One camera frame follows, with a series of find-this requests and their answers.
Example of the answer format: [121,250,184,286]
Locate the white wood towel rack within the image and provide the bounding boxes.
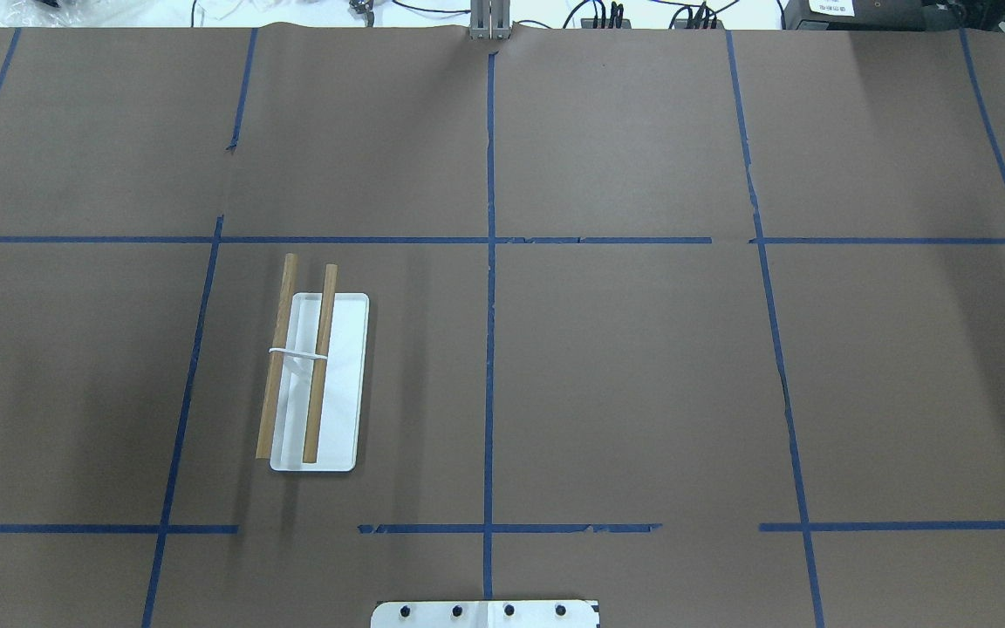
[256,253,371,474]

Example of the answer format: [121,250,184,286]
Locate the black power strip left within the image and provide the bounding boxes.
[573,1,631,31]

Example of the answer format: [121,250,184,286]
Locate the black power strip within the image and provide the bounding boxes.
[667,3,722,31]
[573,1,631,31]

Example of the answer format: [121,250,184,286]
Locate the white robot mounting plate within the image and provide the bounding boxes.
[370,599,601,627]

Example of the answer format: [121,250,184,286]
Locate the black power strip right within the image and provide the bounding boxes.
[667,3,722,31]

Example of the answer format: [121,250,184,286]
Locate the black box with label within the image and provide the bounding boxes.
[783,0,992,32]

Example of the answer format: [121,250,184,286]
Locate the grey aluminium frame post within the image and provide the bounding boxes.
[469,0,513,40]

